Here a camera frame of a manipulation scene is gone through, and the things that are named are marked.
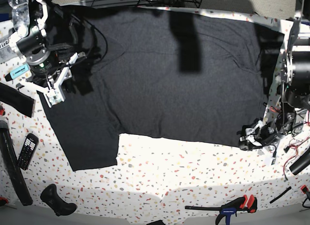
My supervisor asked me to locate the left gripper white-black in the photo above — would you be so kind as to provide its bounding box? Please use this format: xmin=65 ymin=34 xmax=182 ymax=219
xmin=239 ymin=119 xmax=282 ymax=160

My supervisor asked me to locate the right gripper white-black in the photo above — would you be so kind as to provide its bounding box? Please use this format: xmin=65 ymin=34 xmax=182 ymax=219
xmin=18 ymin=52 xmax=93 ymax=108

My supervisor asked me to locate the dark grey T-shirt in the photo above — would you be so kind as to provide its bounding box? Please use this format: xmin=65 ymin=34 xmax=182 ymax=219
xmin=42 ymin=6 xmax=284 ymax=171

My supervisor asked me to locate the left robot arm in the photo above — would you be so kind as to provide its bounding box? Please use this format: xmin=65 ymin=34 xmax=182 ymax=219
xmin=239 ymin=0 xmax=310 ymax=152

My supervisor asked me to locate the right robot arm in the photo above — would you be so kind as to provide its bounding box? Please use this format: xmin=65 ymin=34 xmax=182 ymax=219
xmin=8 ymin=0 xmax=94 ymax=107

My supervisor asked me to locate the turquoise highlighter pen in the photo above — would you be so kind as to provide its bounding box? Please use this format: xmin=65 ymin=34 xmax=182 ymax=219
xmin=5 ymin=64 xmax=30 ymax=81

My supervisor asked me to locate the black cylinder right edge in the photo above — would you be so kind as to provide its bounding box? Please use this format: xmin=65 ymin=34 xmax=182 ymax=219
xmin=289 ymin=152 xmax=310 ymax=176

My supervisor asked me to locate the black folded cloth strip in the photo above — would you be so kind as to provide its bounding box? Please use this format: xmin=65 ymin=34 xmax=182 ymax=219
xmin=0 ymin=83 xmax=35 ymax=118

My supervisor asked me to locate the small black stick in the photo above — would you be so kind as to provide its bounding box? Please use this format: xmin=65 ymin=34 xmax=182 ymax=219
xmin=269 ymin=186 xmax=292 ymax=204

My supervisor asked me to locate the red object right edge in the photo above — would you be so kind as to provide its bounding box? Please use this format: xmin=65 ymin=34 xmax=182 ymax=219
xmin=300 ymin=185 xmax=310 ymax=200

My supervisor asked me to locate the black remote control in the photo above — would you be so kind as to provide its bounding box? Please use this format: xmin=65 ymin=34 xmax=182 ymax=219
xmin=17 ymin=133 xmax=39 ymax=170

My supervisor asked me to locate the clear LeRobot parts box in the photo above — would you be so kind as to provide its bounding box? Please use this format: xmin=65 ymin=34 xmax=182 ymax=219
xmin=0 ymin=35 xmax=16 ymax=64

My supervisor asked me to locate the black game controller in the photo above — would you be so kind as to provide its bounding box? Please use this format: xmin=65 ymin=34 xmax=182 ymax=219
xmin=40 ymin=184 xmax=78 ymax=216

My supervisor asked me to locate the long black tube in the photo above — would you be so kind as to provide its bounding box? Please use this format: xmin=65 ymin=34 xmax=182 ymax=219
xmin=0 ymin=120 xmax=33 ymax=206

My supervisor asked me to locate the red object bottom left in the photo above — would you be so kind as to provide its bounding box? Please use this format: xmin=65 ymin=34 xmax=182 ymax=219
xmin=0 ymin=197 xmax=9 ymax=207

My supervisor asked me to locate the red and black wire bundle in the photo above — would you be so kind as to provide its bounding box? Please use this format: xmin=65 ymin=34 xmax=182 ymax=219
xmin=282 ymin=132 xmax=310 ymax=182

